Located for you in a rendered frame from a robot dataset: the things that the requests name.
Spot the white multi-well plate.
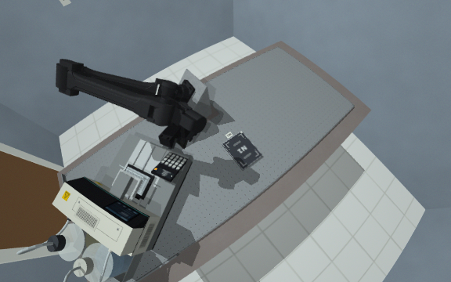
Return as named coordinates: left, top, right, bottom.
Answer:
left=125, top=167, right=150, bottom=196

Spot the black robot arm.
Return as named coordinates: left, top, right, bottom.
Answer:
left=56, top=59, right=207, bottom=149

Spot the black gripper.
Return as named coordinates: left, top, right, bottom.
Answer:
left=176, top=131, right=197, bottom=149

